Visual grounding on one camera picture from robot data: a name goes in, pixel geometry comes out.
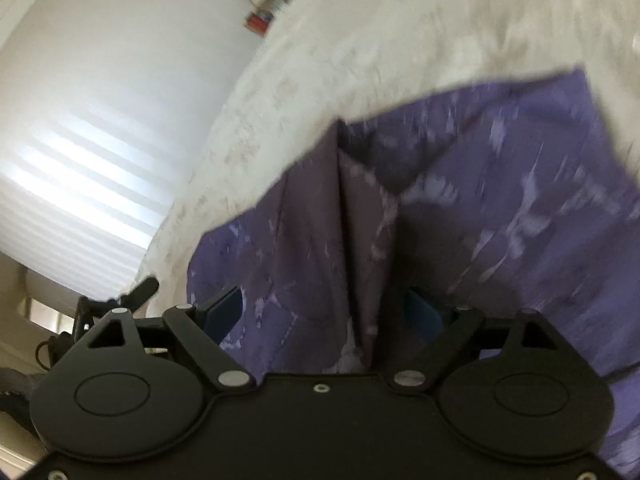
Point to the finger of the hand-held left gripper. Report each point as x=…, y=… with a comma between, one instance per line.
x=142, y=292

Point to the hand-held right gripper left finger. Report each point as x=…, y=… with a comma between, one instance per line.
x=222, y=312

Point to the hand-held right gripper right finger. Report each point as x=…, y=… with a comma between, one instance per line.
x=422, y=312

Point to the purple patterned hooded jacket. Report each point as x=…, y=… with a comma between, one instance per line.
x=500, y=185

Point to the white window blind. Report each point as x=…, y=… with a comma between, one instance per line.
x=75, y=185

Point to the bed with cream bedspread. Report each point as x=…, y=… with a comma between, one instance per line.
x=375, y=35

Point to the red picture box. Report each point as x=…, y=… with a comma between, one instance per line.
x=258, y=21

